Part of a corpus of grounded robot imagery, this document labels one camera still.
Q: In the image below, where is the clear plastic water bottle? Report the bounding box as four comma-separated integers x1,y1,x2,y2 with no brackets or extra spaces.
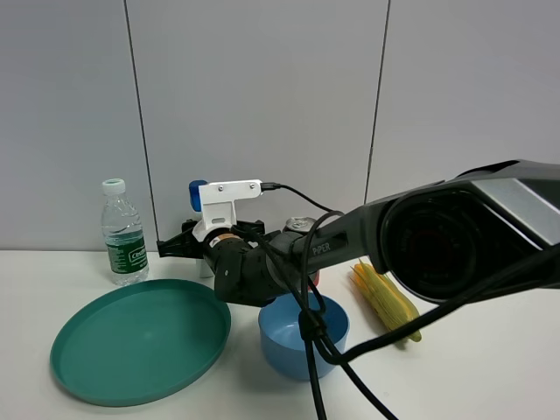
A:
101,178,149,286

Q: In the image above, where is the red drink can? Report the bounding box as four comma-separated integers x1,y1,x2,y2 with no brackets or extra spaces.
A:
283,217,319,286

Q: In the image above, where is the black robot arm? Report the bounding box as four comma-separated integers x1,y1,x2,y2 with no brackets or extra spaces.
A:
157,160,559,307

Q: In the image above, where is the black cable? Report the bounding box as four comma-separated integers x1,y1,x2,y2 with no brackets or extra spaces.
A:
261,180,560,420

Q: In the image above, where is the blue plastic bowl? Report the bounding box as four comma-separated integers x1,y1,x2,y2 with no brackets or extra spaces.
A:
258,295,349,382

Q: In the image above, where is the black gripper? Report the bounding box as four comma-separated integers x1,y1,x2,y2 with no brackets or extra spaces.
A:
157,220,264,263

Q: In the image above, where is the white blue shampoo bottle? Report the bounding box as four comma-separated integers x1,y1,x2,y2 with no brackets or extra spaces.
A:
189,179,213,279

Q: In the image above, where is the green round plate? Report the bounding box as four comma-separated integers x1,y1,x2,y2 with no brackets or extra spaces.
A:
50,279,231,407

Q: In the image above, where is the yellow green corn cob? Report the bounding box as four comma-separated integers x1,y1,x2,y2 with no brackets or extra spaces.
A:
351,260,420,332

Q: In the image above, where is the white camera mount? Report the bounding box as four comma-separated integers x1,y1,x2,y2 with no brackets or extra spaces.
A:
199,179,263,231

